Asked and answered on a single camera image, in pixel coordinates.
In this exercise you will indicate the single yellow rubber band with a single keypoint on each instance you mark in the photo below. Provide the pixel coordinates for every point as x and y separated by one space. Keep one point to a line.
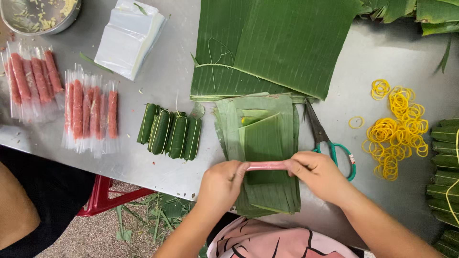
350 120

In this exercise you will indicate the heap of banana leaves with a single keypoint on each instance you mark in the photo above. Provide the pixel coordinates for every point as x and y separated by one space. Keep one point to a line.
430 12

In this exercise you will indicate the heap of leaf-wrapped rolls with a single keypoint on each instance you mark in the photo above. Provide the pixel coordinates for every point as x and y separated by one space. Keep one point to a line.
444 175

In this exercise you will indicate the person's right hand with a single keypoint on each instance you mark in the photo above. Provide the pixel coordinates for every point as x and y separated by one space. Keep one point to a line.
322 177

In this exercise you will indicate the pile of yellow rubber bands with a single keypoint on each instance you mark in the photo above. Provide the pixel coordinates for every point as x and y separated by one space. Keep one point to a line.
392 136

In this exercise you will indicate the pink sausage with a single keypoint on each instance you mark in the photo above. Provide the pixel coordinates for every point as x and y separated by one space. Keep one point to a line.
267 165

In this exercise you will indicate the person's pink printed shirt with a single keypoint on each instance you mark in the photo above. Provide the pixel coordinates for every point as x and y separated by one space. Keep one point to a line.
272 240

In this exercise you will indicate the metal bowl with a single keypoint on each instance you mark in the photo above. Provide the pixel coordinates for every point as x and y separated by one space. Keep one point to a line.
39 18

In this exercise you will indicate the stack of large banana leaves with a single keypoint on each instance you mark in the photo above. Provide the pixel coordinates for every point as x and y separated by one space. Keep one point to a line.
279 46

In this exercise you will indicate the row of bagged red sausages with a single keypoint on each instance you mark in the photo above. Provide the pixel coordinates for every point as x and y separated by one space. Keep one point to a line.
89 113
32 82

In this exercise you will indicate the thin green leaf strip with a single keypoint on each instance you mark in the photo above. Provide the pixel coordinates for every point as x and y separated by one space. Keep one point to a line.
94 63

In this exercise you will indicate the red plastic stool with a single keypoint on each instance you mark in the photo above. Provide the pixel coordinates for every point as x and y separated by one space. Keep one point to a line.
100 197

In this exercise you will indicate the person's left hand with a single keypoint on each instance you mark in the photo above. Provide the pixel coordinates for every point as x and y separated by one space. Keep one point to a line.
218 186

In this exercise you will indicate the leaf scraps on floor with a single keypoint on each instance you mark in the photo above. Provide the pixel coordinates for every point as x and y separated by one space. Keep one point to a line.
165 211

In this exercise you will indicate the stack of clear plastic bags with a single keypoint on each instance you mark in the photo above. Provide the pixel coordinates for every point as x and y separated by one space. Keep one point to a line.
125 39

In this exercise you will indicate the leaf-wrapped sausage roll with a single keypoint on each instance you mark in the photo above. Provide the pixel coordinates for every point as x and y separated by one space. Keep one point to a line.
193 139
147 123
178 138
160 132

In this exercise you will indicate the stack of small banana leaves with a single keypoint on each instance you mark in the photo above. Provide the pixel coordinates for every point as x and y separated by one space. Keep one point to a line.
263 136

